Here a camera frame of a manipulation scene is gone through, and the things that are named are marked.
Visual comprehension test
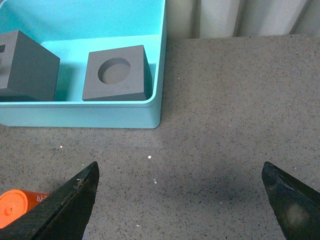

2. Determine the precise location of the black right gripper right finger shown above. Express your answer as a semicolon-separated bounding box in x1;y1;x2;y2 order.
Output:
261;161;320;240

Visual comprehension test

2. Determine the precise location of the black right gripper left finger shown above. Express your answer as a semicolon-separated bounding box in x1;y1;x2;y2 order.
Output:
0;161;100;240

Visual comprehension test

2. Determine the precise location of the orange cylinder 4680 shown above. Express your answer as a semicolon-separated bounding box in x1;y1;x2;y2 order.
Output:
0;189;50;229

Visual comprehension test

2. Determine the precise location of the gray block square hole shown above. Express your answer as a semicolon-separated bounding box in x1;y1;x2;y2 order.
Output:
0;30;60;102

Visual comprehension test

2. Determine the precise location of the gray block round hole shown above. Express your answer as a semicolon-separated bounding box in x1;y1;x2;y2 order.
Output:
82;45;153;101

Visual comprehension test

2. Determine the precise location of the blue plastic box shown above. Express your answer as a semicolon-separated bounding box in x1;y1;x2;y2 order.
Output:
0;0;167;129

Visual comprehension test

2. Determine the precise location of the white curtain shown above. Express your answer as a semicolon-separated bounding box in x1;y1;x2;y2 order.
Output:
166;0;320;39

